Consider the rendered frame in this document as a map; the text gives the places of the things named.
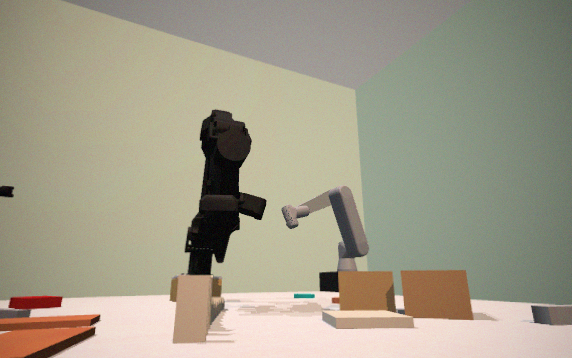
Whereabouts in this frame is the teal flat bar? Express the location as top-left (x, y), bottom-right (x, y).
top-left (294, 293), bottom-right (315, 298)

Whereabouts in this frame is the red flat block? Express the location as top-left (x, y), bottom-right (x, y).
top-left (8, 296), bottom-right (62, 310)

